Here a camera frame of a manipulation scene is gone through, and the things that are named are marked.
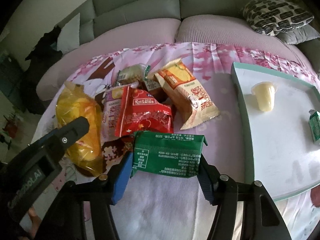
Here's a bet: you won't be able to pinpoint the grey sofa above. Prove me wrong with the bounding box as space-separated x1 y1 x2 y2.
54 0 319 71

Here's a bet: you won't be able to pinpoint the person left hand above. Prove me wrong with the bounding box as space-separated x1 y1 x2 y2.
28 206 42 239

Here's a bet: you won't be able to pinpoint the jelly pudding cup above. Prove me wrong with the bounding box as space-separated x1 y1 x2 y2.
251 82 277 112

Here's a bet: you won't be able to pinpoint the orange swiss roll packet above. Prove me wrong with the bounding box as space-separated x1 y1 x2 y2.
147 59 220 130

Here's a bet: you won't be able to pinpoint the brown milk biscuit packet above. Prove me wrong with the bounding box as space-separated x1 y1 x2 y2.
101 135 135 174

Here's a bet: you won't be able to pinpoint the purple swiss roll packet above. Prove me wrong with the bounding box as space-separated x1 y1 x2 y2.
100 87 124 142

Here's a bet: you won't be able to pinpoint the teal white box tray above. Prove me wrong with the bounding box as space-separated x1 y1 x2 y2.
231 62 319 201

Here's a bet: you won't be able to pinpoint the dark green biscuit packet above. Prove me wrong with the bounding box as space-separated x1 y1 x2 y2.
131 131 208 178

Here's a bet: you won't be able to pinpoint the round cookies clear packet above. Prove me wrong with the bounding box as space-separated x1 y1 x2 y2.
114 63 150 86

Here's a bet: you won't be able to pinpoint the pink sofa seat cover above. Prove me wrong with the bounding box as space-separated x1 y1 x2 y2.
36 15 313 101

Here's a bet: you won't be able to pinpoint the yellow soft bread packet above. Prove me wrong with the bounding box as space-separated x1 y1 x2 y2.
55 81 103 177

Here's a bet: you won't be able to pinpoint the red snack packet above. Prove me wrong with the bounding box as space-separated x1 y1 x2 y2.
115 86 174 137

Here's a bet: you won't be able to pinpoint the grey cushion right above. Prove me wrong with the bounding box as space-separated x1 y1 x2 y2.
277 24 319 45

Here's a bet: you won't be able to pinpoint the dark clothing on sofa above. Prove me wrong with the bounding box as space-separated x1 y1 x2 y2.
19 26 62 114

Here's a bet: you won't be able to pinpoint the black white patterned cushion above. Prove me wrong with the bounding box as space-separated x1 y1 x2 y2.
242 0 314 36

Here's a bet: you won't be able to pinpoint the cartoon print cloth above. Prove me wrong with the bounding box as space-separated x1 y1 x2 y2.
33 43 319 239

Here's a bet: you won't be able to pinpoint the light grey cushion left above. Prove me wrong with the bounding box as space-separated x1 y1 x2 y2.
57 14 80 55

